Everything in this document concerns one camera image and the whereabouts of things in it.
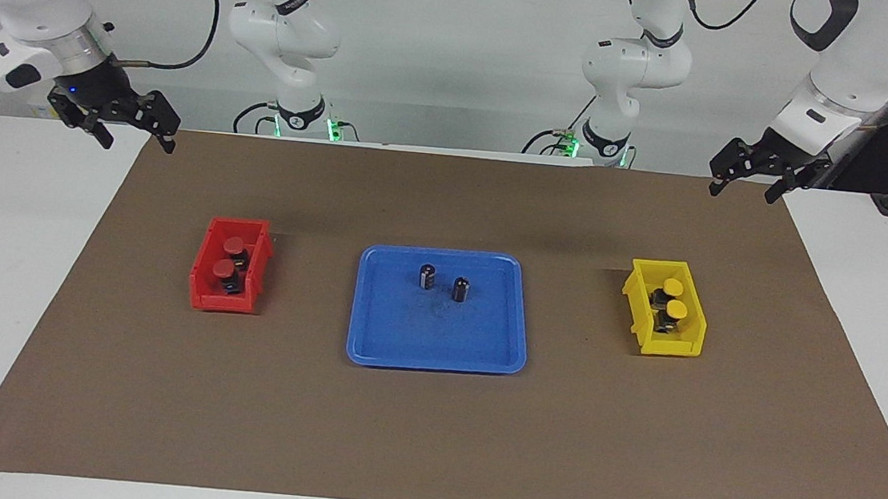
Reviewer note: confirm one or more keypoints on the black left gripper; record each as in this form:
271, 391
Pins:
782, 154

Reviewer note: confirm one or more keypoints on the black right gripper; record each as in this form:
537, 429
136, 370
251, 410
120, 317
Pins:
100, 87

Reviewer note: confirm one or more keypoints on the yellow push button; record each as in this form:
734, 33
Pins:
672, 288
677, 310

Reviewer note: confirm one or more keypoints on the red push button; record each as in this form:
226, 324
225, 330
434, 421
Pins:
224, 269
234, 245

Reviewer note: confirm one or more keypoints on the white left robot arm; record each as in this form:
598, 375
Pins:
853, 76

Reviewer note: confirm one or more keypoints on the blue plastic tray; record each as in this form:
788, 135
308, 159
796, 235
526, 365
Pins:
404, 334

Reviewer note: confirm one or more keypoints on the green lit base connector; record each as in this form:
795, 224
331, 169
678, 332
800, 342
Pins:
276, 127
569, 142
334, 129

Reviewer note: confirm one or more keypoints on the red plastic bin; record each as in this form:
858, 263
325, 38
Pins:
203, 293

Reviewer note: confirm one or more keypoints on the yellow plastic bin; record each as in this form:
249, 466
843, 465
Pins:
668, 347

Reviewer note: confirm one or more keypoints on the black button base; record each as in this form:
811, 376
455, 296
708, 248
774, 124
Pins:
427, 276
460, 289

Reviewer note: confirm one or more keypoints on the brown table mat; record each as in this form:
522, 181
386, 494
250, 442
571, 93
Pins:
427, 441

